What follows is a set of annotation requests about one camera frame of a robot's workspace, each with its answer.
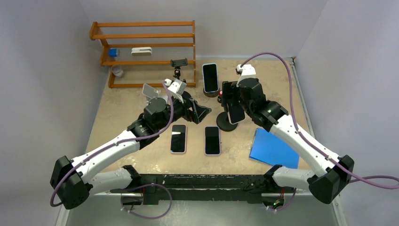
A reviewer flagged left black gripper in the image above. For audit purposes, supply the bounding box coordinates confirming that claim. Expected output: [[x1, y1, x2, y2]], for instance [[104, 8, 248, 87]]
[[155, 93, 210, 131]]

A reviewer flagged light blue case smartphone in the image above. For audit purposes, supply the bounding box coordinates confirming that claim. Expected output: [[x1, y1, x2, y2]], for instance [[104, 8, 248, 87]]
[[202, 63, 219, 93]]

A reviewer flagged black phone stand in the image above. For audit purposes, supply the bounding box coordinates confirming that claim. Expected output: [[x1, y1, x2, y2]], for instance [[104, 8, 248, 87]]
[[216, 112, 238, 132], [170, 58, 188, 79]]

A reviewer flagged lavender case smartphone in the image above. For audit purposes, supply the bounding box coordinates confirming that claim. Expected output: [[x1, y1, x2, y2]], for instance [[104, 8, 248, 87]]
[[204, 126, 221, 156]]

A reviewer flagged white case smartphone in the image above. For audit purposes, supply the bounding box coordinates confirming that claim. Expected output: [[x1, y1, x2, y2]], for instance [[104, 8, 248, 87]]
[[227, 102, 246, 124]]

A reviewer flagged pink case smartphone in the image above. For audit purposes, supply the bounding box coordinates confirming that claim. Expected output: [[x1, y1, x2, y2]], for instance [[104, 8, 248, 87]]
[[170, 124, 187, 154]]

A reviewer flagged silver folding phone stand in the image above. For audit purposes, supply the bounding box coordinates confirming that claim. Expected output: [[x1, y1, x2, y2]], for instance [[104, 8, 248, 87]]
[[142, 83, 160, 104]]

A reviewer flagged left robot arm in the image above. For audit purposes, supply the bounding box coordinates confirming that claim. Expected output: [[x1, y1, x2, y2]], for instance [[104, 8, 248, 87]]
[[50, 91, 212, 210]]

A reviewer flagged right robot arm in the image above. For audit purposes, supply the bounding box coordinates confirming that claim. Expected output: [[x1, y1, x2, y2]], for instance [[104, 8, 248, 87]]
[[221, 78, 354, 204]]

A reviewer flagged round brown phone dock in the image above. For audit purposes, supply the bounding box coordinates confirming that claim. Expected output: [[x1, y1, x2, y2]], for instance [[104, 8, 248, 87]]
[[203, 90, 219, 97]]

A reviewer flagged red cap black stamp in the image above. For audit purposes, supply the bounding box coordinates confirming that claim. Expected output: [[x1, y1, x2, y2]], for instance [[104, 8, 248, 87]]
[[217, 90, 223, 104]]

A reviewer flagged blue notebook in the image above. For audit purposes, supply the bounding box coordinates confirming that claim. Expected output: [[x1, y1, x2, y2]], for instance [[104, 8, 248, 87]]
[[249, 128, 300, 169]]

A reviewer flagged white eraser block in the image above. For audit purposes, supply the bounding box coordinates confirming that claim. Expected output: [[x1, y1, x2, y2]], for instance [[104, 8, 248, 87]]
[[131, 47, 152, 57]]

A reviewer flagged clear small jar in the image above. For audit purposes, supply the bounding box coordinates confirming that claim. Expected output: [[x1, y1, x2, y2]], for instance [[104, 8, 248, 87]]
[[110, 65, 124, 78]]

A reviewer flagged blue white small box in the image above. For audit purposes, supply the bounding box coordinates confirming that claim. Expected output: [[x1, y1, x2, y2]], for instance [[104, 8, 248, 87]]
[[108, 48, 120, 57]]

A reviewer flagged wooden shelf rack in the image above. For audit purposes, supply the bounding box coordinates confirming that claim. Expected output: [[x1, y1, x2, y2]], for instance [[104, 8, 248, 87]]
[[89, 20, 197, 88]]

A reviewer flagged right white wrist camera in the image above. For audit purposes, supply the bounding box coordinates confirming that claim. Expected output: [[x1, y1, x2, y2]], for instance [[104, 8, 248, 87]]
[[236, 64, 256, 87]]

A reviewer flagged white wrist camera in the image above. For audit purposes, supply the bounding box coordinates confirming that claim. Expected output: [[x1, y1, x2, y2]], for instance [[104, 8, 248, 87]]
[[163, 79, 186, 104], [236, 64, 256, 87]]

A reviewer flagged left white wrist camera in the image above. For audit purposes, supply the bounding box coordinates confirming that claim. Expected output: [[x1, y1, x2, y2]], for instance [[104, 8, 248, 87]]
[[163, 79, 186, 104]]

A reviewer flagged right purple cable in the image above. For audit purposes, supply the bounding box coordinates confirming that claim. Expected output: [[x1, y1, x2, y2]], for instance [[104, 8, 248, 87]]
[[240, 52, 399, 190]]

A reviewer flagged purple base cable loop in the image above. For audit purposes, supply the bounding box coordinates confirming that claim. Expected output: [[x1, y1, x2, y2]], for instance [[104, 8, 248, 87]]
[[120, 184, 173, 219]]

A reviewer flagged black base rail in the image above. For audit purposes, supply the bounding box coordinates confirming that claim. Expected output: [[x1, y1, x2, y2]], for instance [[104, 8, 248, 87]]
[[111, 174, 294, 205]]

